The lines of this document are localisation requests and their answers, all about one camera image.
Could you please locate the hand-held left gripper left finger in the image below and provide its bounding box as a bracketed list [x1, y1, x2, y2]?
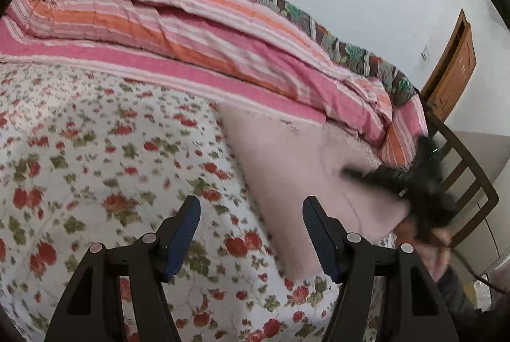
[45, 196, 201, 342]

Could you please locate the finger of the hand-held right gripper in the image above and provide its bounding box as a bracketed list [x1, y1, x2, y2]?
[342, 166, 403, 196]

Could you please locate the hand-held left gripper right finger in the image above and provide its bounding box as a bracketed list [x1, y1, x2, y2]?
[303, 196, 459, 342]

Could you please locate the pale pink garment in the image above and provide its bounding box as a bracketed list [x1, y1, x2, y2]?
[217, 101, 413, 281]

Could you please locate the person's right forearm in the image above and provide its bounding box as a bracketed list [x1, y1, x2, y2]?
[432, 264, 510, 342]

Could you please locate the person's right hand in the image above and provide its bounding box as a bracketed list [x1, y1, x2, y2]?
[396, 220, 453, 284]

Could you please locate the brown wooden door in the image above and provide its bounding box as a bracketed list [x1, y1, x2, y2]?
[420, 9, 477, 120]

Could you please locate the floral bed sheet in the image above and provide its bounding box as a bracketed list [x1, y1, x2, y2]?
[0, 63, 399, 342]

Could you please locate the pink orange striped blanket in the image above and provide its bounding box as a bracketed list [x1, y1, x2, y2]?
[0, 0, 429, 171]

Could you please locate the black cable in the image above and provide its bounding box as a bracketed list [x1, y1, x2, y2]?
[448, 244, 505, 292]

